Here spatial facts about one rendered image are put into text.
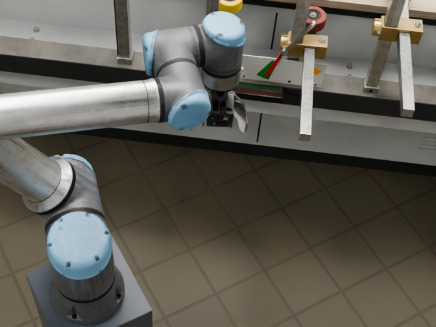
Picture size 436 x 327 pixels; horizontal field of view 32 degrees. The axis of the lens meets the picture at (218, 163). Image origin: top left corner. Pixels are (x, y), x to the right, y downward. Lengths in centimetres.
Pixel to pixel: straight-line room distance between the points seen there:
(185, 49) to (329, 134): 138
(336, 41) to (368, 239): 79
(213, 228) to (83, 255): 112
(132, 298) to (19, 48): 89
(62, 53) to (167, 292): 90
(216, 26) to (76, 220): 57
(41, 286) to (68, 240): 29
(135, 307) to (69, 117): 71
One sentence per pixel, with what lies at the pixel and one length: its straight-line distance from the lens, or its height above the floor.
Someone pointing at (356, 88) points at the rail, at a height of 70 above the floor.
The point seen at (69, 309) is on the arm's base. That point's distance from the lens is 194.
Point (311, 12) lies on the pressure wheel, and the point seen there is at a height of 91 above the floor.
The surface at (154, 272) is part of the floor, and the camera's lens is 271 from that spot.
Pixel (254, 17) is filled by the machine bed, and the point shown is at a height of 75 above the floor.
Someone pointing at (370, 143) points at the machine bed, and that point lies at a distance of 289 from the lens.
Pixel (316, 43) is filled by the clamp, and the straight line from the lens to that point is 222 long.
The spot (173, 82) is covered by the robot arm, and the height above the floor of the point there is 130.
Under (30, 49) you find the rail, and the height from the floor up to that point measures 70.
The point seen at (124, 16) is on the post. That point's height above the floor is 89.
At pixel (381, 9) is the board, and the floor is 89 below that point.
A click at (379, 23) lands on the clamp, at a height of 97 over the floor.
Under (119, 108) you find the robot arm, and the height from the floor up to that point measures 129.
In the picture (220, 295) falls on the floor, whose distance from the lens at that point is 268.
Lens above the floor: 239
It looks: 53 degrees down
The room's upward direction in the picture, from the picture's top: 5 degrees clockwise
